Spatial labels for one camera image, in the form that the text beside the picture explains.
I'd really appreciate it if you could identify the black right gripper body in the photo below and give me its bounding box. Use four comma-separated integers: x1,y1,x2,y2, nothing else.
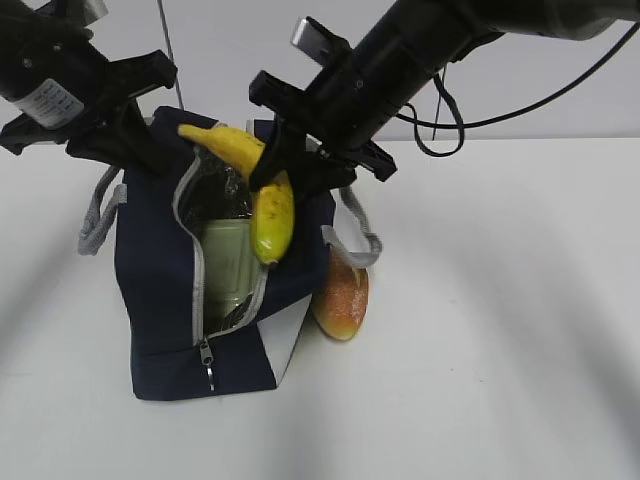
248,39,399,183

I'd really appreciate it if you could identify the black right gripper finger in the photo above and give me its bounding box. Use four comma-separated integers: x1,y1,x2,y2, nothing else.
294,147,356,203
248,117,306,191

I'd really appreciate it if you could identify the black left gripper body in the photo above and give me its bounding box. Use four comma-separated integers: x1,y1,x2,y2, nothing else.
1,48,177,155

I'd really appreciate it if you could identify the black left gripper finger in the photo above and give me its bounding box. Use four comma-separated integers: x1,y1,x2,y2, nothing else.
113,99,172,175
66,127,125,165

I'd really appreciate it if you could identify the yellow banana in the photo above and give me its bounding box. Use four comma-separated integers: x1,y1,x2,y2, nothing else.
177,124,295,266

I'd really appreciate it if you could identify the navy blue lunch bag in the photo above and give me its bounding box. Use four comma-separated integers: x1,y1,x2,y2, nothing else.
78,106,382,401

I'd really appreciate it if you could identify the green lid glass container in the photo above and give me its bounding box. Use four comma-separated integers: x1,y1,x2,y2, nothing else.
201,218,259,322

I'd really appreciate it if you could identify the red orange mango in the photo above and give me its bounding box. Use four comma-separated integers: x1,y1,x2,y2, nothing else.
310,251,369,342

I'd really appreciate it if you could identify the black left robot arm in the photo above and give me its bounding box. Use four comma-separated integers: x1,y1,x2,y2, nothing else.
1,1,177,175

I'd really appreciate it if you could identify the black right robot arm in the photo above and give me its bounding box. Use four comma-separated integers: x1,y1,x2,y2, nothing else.
249,1,639,199

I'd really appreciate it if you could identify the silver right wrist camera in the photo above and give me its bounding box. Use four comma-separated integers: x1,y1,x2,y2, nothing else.
290,16,351,67

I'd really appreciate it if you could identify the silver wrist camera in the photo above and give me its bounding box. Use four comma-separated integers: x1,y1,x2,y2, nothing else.
290,16,351,67
66,0,109,27

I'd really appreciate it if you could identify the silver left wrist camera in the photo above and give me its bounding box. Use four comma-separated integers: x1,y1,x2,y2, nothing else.
66,0,109,27

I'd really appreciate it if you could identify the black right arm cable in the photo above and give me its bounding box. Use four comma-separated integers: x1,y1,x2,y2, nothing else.
397,22,640,157

